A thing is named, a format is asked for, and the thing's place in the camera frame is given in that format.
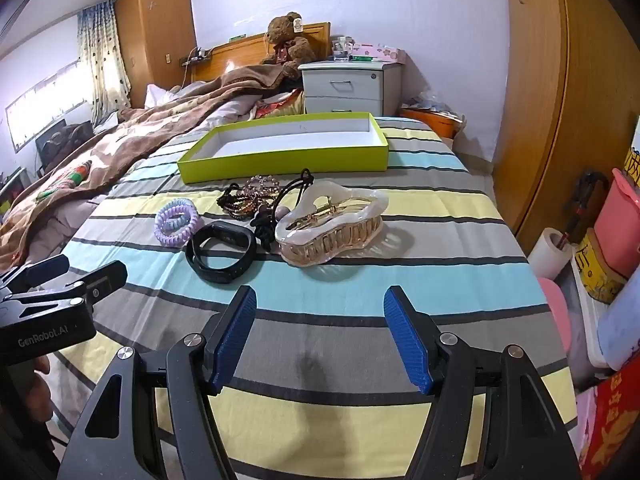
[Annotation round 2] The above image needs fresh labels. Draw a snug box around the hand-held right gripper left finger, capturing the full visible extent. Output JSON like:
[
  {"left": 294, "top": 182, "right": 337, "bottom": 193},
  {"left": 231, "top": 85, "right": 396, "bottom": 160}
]
[{"left": 57, "top": 285, "right": 258, "bottom": 480}]

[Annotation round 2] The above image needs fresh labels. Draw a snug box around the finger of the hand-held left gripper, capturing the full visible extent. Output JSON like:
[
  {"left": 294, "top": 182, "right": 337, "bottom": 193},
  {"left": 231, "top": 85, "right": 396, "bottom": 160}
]
[
  {"left": 0, "top": 254, "right": 71, "bottom": 295},
  {"left": 0, "top": 261, "right": 128, "bottom": 317}
]

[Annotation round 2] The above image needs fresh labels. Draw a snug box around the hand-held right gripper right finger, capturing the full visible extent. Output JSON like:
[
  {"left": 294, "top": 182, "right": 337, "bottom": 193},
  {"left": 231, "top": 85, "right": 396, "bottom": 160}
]
[{"left": 382, "top": 285, "right": 583, "bottom": 480}]

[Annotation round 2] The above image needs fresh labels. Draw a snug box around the black wristband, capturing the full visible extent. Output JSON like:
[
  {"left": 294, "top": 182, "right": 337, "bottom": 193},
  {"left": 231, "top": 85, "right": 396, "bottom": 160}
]
[{"left": 185, "top": 220, "right": 258, "bottom": 285}]

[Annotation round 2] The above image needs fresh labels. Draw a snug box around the purple spiral hair tie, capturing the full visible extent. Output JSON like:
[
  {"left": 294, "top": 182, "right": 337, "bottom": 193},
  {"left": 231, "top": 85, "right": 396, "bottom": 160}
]
[{"left": 154, "top": 210, "right": 203, "bottom": 248}]

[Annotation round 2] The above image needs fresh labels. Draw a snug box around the blue spiral hair tie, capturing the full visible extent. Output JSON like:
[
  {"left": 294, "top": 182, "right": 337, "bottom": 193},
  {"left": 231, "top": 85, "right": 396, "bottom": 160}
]
[{"left": 159, "top": 199, "right": 197, "bottom": 226}]

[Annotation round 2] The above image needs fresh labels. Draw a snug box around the black hair tie pink ball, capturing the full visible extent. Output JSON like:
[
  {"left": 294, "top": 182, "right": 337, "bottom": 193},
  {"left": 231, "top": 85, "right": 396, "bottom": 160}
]
[{"left": 250, "top": 202, "right": 293, "bottom": 253}]

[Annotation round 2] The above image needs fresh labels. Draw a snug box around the large translucent hair claw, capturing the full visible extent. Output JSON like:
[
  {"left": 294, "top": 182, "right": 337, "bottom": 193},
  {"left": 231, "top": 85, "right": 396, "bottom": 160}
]
[{"left": 274, "top": 180, "right": 390, "bottom": 267}]

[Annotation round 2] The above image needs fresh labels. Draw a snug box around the brown bead bracelet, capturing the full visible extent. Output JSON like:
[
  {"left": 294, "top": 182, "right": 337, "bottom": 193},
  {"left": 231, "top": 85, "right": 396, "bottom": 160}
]
[{"left": 216, "top": 183, "right": 271, "bottom": 221}]

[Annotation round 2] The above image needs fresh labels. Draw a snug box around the pink beaded hair clip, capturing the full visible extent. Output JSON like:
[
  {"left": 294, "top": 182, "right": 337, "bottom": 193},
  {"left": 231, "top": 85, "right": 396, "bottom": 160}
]
[{"left": 243, "top": 175, "right": 281, "bottom": 206}]

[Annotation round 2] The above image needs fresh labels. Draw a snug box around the black hair tie green bead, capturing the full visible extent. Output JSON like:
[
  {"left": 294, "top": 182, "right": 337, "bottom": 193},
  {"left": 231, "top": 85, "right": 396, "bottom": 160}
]
[{"left": 272, "top": 169, "right": 316, "bottom": 211}]

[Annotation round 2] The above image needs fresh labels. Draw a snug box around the green shallow cardboard box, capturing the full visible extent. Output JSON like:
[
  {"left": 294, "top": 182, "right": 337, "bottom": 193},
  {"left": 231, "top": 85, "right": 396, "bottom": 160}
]
[{"left": 176, "top": 111, "right": 390, "bottom": 184}]

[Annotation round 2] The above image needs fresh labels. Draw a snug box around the person's left hand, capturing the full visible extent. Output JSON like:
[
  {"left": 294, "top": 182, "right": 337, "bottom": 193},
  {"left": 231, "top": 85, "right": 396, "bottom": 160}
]
[{"left": 20, "top": 354, "right": 52, "bottom": 413}]

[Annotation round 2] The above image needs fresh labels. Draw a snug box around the striped bed sheet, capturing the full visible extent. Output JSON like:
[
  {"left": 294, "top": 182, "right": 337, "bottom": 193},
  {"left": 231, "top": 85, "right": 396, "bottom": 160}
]
[{"left": 47, "top": 116, "right": 578, "bottom": 480}]

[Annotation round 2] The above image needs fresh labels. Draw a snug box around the dark monitor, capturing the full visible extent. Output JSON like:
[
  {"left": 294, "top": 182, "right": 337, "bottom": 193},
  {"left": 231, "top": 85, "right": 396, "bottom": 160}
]
[{"left": 35, "top": 119, "right": 96, "bottom": 176}]

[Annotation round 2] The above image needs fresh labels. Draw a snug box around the brown blanket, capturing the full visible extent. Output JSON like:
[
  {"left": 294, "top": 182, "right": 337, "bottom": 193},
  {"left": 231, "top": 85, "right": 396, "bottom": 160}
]
[{"left": 0, "top": 62, "right": 301, "bottom": 273}]

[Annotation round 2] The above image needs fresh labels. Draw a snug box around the white paper roll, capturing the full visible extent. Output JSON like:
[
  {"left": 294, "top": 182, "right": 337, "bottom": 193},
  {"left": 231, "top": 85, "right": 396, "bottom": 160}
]
[{"left": 527, "top": 227, "right": 573, "bottom": 281}]

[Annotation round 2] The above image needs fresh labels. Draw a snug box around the window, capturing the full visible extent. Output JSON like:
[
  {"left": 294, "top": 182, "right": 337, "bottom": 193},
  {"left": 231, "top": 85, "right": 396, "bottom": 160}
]
[{"left": 5, "top": 60, "right": 96, "bottom": 152}]

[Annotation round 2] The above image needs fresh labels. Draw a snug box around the white pillow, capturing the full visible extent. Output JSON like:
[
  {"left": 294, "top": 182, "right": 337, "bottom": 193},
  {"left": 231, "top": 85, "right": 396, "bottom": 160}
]
[{"left": 145, "top": 82, "right": 201, "bottom": 111}]

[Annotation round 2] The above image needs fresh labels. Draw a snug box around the pale blue bag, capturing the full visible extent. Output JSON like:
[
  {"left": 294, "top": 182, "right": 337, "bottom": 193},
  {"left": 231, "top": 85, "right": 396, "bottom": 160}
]
[{"left": 597, "top": 270, "right": 640, "bottom": 371}]

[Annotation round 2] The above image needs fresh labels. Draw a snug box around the orange box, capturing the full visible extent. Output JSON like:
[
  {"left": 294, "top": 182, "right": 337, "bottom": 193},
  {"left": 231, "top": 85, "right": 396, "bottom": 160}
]
[{"left": 399, "top": 105, "right": 466, "bottom": 140}]

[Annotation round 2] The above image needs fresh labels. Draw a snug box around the patterned curtain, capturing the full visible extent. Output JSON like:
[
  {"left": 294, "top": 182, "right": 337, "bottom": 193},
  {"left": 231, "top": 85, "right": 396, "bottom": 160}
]
[{"left": 76, "top": 0, "right": 132, "bottom": 126}]

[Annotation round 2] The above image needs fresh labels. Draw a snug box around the red bag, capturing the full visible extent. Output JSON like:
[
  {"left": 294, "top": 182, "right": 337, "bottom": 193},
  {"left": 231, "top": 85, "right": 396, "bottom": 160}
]
[{"left": 580, "top": 367, "right": 640, "bottom": 480}]

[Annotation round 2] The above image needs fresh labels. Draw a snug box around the black and red tool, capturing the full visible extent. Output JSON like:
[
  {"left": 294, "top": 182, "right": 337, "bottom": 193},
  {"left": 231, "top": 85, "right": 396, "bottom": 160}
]
[{"left": 565, "top": 170, "right": 608, "bottom": 241}]

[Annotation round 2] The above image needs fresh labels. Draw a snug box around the red and yellow pillow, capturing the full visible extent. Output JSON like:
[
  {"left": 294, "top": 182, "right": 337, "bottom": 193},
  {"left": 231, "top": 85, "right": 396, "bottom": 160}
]
[{"left": 252, "top": 87, "right": 306, "bottom": 120}]

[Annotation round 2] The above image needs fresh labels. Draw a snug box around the pink plastic container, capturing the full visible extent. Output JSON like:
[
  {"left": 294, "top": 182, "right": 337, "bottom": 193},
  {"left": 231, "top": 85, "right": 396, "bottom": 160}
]
[{"left": 592, "top": 167, "right": 640, "bottom": 281}]

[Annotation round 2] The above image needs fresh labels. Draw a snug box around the tall narrow wooden wardrobe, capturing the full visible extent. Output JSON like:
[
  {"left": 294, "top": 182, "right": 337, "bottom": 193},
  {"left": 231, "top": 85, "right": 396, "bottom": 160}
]
[{"left": 115, "top": 0, "right": 197, "bottom": 110}]

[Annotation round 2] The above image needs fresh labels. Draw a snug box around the white nightstand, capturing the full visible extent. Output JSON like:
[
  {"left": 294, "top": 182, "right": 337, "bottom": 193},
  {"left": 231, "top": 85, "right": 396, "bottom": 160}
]
[{"left": 298, "top": 58, "right": 404, "bottom": 117}]

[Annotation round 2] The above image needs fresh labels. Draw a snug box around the wooden headboard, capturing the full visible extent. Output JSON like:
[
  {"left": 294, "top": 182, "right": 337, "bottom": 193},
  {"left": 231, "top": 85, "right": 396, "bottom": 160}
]
[{"left": 192, "top": 22, "right": 332, "bottom": 83}]

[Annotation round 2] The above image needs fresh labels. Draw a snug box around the large wooden wardrobe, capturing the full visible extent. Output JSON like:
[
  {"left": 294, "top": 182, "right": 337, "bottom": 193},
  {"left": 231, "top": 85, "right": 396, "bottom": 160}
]
[{"left": 492, "top": 0, "right": 640, "bottom": 256}]

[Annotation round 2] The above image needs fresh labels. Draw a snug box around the pink tissue box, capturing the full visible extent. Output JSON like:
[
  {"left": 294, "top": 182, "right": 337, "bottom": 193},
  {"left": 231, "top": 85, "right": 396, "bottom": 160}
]
[{"left": 350, "top": 44, "right": 407, "bottom": 65}]

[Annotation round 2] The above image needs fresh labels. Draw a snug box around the brown teddy bear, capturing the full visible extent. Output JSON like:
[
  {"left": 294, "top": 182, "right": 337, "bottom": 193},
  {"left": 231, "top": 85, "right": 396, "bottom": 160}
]
[{"left": 260, "top": 11, "right": 317, "bottom": 80}]

